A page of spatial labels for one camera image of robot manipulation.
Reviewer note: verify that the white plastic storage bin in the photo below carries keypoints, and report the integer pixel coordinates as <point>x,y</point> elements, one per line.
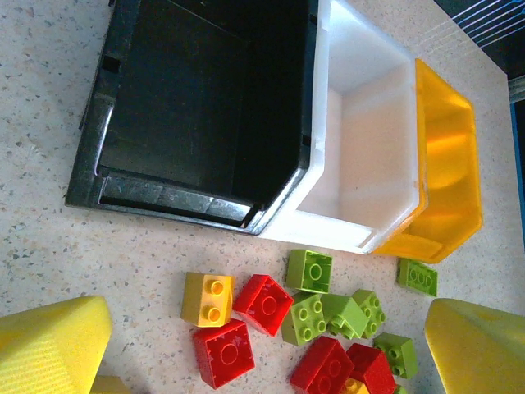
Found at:
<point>369,143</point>

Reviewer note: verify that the long green lego brick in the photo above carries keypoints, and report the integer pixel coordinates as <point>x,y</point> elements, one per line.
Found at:
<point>417,277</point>

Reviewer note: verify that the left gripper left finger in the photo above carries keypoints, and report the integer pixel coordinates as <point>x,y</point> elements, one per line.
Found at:
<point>45,353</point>

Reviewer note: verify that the red lego brick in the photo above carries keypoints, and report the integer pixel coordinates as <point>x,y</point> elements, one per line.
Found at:
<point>225,353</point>
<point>322,367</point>
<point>262,303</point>
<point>373,369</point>

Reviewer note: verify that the yellow lego brick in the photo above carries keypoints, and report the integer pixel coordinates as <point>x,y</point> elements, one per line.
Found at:
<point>352,386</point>
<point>207,299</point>

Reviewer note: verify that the black plastic storage bin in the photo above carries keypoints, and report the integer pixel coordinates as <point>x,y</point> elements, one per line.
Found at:
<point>184,102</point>

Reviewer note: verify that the yellow plastic storage bin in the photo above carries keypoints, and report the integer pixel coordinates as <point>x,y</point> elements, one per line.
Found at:
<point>447,143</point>

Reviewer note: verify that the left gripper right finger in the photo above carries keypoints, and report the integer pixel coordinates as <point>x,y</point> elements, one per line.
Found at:
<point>484,357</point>

